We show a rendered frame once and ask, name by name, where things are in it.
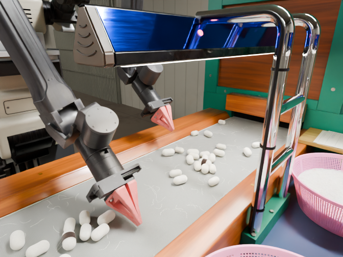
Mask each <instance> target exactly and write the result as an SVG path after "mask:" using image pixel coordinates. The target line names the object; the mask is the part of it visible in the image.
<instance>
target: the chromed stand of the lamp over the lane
mask: <svg viewBox="0 0 343 257"><path fill-rule="evenodd" d="M195 18H196V19H197V21H198V23H200V24H203V25H212V24H230V23H237V24H238V25H239V27H242V28H269V27H276V28H277V38H276V45H275V51H274V58H273V65H272V67H271V78H270V83H269V89H268V96H267V103H266V109H265V117H264V123H263V130H262V137H261V143H260V145H259V146H260V150H259V157H258V164H257V170H256V177H255V184H254V191H253V198H252V203H251V211H250V218H249V225H248V226H247V227H246V228H245V229H244V230H243V232H242V234H241V241H240V245H243V244H257V245H261V243H262V242H263V241H264V239H265V238H266V236H267V235H268V234H269V232H270V231H271V229H272V228H273V227H274V225H275V224H276V222H277V221H278V220H279V218H280V217H281V215H282V214H283V212H284V211H285V210H286V208H287V207H288V203H289V199H290V193H288V192H287V191H288V186H289V181H290V176H291V172H292V167H293V162H294V159H295V154H296V149H297V144H298V140H299V135H300V130H301V125H302V121H303V116H304V111H305V107H306V101H307V97H308V92H309V87H310V82H311V78H312V73H313V68H314V64H315V59H316V54H317V49H318V46H319V41H320V36H321V26H320V23H319V21H318V20H317V19H316V18H315V17H314V16H313V15H311V14H309V13H290V12H289V11H288V10H287V9H286V8H285V7H283V6H281V5H277V4H265V5H255V6H245V7H236V8H226V9H216V10H206V11H198V12H196V14H195ZM295 26H301V27H303V28H304V29H305V30H306V40H305V45H304V50H303V55H302V61H301V66H300V72H299V77H298V82H297V87H296V92H295V95H294V96H292V97H290V98H288V99H286V100H284V101H283V99H284V93H285V87H286V81H287V76H288V72H289V70H290V68H289V64H290V58H291V52H292V47H293V41H294V37H295V29H296V27H295ZM290 109H292V112H291V117H290V123H289V128H288V133H287V138H286V143H285V148H284V149H283V150H282V151H281V152H280V153H278V154H277V155H276V156H275V157H274V151H275V149H276V140H277V133H278V128H279V122H280V116H281V115H282V114H284V113H285V112H287V111H289V110H290ZM273 157H274V158H273ZM280 166H281V170H280V175H279V180H278V186H277V191H276V193H275V194H274V195H273V196H272V197H271V199H270V200H269V201H268V202H267V203H266V205H265V201H266V195H267V190H268V184H269V180H270V177H271V176H272V175H273V174H274V173H275V172H276V171H277V170H278V169H279V168H280Z"/></svg>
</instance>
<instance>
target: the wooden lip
mask: <svg viewBox="0 0 343 257"><path fill-rule="evenodd" d="M266 103H267V97H263V96H257V95H250V94H243V93H237V92H232V93H228V94H227V97H226V110H230V111H234V112H239V113H244V114H249V115H253V116H258V117H262V118H264V117H265V109H266ZM306 109H307V104H306V107H305V111H304V116H303V121H304V118H305V114H306ZM291 112H292V109H290V110H289V111H287V112H285V113H284V114H282V115H281V116H280V121H281V122H286V123H290V117H291ZM303 121H302V122H303Z"/></svg>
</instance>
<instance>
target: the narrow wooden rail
mask: <svg viewBox="0 0 343 257"><path fill-rule="evenodd" d="M284 148H285V144H284V145H283V146H282V147H281V148H279V149H278V150H277V151H276V152H275V153H274V157H275V156H276V155H277V154H278V153H280V152H281V151H282V150H283V149H284ZM314 150H315V147H314V146H310V145H306V144H302V143H299V142H298V144H297V149H296V154H295V158H296V157H298V156H300V155H304V154H307V153H314ZM274 157H273V158H274ZM256 170H257V169H255V170H254V171H253V172H252V173H250V174H249V175H248V176H247V177H246V178H245V179H243V180H242V181H241V182H240V183H239V184H238V185H237V186H235V187H234V188H233V189H232V190H231V191H230V192H228V193H227V194H226V195H225V196H224V197H223V198H221V199H220V200H219V201H218V202H217V203H216V204H214V205H213V206H212V207H211V208H210V209H209V210H207V211H206V212H205V213H204V214H203V215H202V216H201V217H199V218H198V219H197V220H196V221H195V222H194V223H192V224H191V225H190V226H189V227H188V228H187V229H185V230H184V231H183V232H182V233H180V234H179V235H178V236H177V237H176V238H175V239H173V240H172V241H171V242H170V243H169V244H168V245H166V246H165V247H164V248H163V249H162V250H161V251H160V252H158V253H157V254H156V255H155V256H154V257H205V256H207V255H209V254H211V253H213V252H215V251H217V250H220V249H222V248H226V247H230V246H235V245H240V241H241V234H242V232H243V230H244V229H245V228H246V227H247V226H248V225H249V218H250V211H251V203H252V198H253V191H254V184H255V177H256ZM280 170H281V166H280V168H279V169H278V170H277V171H276V172H275V173H274V174H273V175H272V176H271V177H270V178H269V184H268V190H267V195H266V201H265V205H266V203H267V202H268V201H269V200H270V199H271V197H272V196H273V195H274V194H275V193H276V191H277V186H278V180H279V175H280Z"/></svg>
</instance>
